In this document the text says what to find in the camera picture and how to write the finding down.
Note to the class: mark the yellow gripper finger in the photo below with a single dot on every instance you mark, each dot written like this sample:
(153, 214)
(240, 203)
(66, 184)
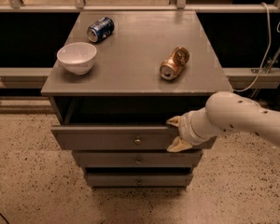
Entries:
(179, 145)
(174, 121)

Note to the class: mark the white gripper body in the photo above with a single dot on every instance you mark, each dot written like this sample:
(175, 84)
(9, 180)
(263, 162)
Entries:
(184, 129)

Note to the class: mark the grey top drawer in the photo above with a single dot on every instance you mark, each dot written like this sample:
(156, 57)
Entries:
(103, 138)

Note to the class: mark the grey drawer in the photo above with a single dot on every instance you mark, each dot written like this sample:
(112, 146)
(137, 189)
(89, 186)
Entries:
(141, 180)
(103, 138)
(137, 159)

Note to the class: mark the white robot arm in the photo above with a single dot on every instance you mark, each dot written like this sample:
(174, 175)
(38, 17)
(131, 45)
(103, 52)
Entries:
(224, 113)

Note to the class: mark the grey drawer cabinet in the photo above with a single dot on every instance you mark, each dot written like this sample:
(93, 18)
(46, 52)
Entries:
(125, 88)

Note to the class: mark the grey bottom drawer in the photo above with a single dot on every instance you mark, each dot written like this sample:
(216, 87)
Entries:
(141, 180)

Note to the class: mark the grey middle drawer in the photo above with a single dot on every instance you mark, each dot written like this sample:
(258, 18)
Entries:
(137, 159)

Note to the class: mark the crushed orange soda can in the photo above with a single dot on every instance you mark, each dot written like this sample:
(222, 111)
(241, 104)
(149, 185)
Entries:
(173, 66)

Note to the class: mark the white bowl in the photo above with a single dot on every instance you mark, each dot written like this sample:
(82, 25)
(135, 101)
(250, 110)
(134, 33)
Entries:
(77, 58)

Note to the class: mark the blue soda can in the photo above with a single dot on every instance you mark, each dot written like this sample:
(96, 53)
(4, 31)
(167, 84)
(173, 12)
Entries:
(100, 30)

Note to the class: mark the metal railing frame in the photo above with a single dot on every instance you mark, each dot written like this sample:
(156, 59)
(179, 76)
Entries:
(140, 6)

